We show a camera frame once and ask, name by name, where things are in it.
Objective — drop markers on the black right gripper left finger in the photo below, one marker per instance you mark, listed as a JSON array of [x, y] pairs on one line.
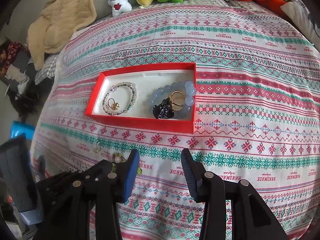
[[68, 198]]

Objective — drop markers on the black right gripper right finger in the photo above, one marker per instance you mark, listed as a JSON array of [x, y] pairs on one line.
[[251, 216]]

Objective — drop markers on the blue plastic bag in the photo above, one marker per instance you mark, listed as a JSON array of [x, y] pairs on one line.
[[19, 128]]

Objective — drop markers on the white bunny plush toy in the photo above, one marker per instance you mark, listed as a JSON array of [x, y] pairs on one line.
[[119, 7]]

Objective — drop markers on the red jewelry box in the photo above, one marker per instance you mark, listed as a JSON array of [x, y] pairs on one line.
[[125, 97]]

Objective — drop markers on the pile of dark clothes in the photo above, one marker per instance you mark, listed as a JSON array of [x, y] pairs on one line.
[[17, 67]]

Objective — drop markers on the beige quilted blanket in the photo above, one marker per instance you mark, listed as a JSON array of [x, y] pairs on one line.
[[57, 22]]

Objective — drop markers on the black hair claw clip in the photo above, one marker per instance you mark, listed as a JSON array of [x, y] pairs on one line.
[[164, 110]]

